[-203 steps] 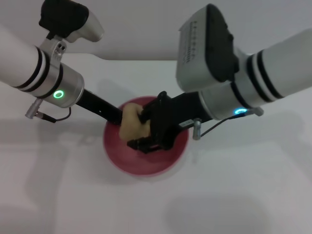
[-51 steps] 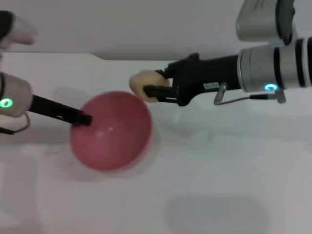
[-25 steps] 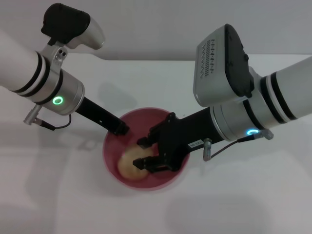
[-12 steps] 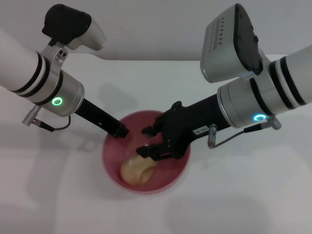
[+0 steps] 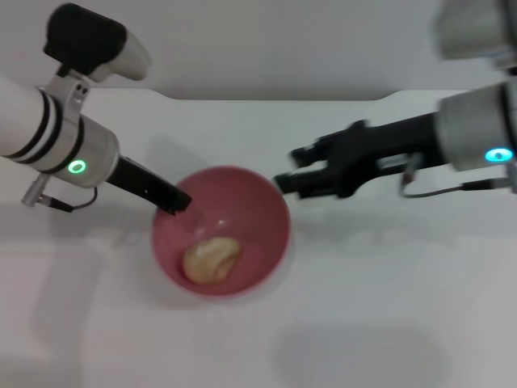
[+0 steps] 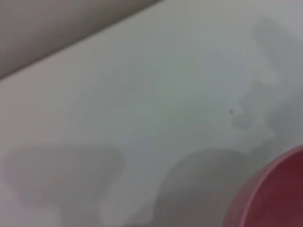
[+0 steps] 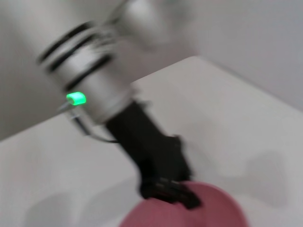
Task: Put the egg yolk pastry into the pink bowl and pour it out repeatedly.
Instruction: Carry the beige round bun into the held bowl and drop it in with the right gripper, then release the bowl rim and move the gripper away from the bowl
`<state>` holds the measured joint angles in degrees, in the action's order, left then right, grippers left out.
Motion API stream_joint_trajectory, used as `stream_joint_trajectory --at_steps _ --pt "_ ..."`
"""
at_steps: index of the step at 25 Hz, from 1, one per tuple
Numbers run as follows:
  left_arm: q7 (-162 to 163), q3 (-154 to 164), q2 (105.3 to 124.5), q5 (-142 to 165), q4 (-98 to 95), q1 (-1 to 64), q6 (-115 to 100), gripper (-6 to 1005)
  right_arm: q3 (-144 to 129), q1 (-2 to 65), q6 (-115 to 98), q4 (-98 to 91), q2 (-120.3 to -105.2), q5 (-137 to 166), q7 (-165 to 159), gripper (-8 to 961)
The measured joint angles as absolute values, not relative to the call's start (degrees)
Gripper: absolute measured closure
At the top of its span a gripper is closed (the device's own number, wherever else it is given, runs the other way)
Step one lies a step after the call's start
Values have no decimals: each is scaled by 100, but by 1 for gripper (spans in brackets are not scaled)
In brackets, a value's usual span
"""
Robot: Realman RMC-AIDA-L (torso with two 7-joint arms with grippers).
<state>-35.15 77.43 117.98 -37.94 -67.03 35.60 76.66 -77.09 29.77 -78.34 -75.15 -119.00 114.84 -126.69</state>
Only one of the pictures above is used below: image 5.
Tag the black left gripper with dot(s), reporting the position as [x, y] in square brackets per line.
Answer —
[137, 178]

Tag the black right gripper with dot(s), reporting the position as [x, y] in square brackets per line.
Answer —
[387, 145]

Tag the beige egg yolk pastry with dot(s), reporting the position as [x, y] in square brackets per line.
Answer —
[212, 260]

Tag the pink plastic bowl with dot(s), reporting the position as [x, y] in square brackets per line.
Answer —
[250, 210]

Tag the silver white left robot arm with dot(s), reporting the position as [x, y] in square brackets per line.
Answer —
[44, 129]

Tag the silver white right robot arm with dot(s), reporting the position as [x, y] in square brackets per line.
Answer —
[472, 129]

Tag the left wrist camera housing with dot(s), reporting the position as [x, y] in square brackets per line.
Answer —
[89, 40]

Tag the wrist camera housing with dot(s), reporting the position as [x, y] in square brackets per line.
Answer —
[472, 28]
[89, 40]

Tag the right wrist camera housing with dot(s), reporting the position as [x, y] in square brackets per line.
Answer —
[472, 28]

